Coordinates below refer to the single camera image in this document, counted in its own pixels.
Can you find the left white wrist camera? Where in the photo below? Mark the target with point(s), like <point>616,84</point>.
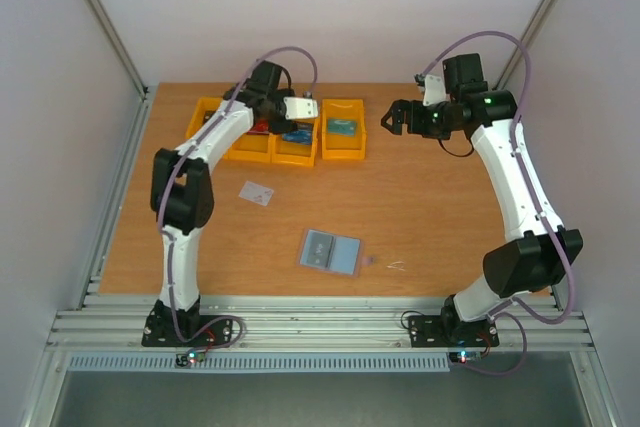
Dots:
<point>300,108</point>

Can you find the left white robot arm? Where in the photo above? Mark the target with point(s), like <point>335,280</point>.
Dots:
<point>182,193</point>

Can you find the teal card stack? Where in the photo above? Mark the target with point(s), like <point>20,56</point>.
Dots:
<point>342,127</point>

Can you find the right green circuit board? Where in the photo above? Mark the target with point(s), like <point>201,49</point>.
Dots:
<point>466,357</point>

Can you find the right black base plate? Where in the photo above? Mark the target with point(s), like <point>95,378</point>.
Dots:
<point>430,331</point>

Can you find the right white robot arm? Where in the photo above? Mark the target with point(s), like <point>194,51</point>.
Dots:
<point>539,250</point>

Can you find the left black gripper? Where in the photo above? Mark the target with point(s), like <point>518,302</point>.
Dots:
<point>281,128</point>

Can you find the yellow bin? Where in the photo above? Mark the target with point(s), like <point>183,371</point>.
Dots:
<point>204,110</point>
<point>336,147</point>
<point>287,153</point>
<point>251,148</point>

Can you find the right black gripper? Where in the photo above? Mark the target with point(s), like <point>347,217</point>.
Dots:
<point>411,118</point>

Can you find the left green circuit board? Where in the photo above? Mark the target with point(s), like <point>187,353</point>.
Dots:
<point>189,359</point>

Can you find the blue card stack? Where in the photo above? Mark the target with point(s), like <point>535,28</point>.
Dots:
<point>303,137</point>

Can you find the green circuit board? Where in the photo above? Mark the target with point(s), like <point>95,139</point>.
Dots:
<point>466,357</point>
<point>189,359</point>

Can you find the grey slotted cable duct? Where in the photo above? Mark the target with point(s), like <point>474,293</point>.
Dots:
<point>261,363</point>

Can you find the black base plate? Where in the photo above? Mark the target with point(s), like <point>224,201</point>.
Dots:
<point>165,332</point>
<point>430,331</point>

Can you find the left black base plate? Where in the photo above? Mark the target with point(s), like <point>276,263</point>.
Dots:
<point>165,332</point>

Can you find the red card stack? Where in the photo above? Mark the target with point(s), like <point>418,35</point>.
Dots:
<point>260,128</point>

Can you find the black credit card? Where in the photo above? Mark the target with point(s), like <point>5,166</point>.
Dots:
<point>317,249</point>

